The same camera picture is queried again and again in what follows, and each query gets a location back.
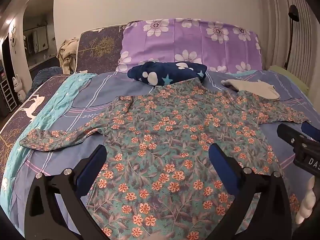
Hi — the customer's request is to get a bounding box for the blue-grey fuzzy blanket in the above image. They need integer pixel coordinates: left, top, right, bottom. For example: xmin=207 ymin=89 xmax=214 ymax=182
xmin=30 ymin=66 xmax=73 ymax=94

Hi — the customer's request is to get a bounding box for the person's right hand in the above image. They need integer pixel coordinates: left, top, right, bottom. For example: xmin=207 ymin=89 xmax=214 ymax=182
xmin=296 ymin=176 xmax=316 ymax=225

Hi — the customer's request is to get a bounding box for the teal wrinkled cloth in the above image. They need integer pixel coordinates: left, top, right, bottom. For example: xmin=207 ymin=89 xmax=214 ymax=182
xmin=1 ymin=73 xmax=97 ymax=207

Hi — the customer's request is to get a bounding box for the purple floral pillow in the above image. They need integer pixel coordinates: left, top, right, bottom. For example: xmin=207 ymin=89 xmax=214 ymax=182
xmin=116 ymin=18 xmax=263 ymax=74

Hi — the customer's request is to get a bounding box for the light grey garment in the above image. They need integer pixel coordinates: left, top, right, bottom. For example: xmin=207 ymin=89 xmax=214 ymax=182
xmin=221 ymin=79 xmax=280 ymax=102

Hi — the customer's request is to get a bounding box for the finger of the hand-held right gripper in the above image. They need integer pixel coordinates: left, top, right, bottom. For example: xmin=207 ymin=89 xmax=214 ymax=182
xmin=301 ymin=122 xmax=320 ymax=142
xmin=277 ymin=123 xmax=306 ymax=151

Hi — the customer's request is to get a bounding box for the navy star print blanket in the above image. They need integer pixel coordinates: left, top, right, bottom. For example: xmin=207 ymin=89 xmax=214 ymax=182
xmin=127 ymin=61 xmax=208 ymax=87

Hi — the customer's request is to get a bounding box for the purple tree print mattress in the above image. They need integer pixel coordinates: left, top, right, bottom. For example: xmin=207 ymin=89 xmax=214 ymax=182
xmin=74 ymin=22 xmax=128 ymax=75

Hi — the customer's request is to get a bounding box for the beige clothes pile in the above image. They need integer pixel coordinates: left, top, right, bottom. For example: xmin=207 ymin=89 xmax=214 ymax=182
xmin=56 ymin=38 xmax=80 ymax=74

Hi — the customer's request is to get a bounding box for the white pleated curtain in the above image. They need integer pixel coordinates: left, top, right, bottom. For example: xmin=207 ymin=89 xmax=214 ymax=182
xmin=262 ymin=0 xmax=320 ymax=100

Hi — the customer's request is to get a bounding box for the white cat figurine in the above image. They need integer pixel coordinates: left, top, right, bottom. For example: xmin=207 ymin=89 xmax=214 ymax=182
xmin=12 ymin=73 xmax=27 ymax=103

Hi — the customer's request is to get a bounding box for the black floor lamp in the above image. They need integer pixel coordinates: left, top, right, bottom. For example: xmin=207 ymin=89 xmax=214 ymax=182
xmin=284 ymin=4 xmax=300 ymax=71

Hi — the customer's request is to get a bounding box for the purple deer print mattress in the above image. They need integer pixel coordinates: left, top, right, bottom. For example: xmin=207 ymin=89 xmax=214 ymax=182
xmin=0 ymin=76 xmax=70 ymax=163

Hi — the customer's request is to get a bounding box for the yellow-green pillow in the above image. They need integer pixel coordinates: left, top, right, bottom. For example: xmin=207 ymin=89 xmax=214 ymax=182
xmin=268 ymin=65 xmax=311 ymax=94

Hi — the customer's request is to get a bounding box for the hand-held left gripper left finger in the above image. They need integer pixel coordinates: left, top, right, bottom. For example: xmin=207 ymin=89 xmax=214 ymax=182
xmin=25 ymin=144 xmax=108 ymax=240

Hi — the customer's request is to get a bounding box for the blue striped bed sheet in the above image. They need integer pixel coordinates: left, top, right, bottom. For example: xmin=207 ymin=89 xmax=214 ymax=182
xmin=0 ymin=69 xmax=320 ymax=240

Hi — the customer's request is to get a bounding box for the white wire rack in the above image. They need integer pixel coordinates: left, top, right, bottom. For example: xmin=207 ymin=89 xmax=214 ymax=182
xmin=0 ymin=81 xmax=18 ymax=112

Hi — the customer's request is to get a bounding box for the white wall decoration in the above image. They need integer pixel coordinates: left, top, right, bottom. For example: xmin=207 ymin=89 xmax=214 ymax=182
xmin=8 ymin=25 xmax=18 ymax=53

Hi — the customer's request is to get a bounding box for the teal floral long-sleeve shirt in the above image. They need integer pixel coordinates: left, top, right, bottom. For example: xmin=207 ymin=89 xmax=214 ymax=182
xmin=19 ymin=78 xmax=312 ymax=240

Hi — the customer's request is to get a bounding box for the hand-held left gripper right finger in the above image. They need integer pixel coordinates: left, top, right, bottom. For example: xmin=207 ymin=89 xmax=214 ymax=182
xmin=208 ymin=143 xmax=293 ymax=240

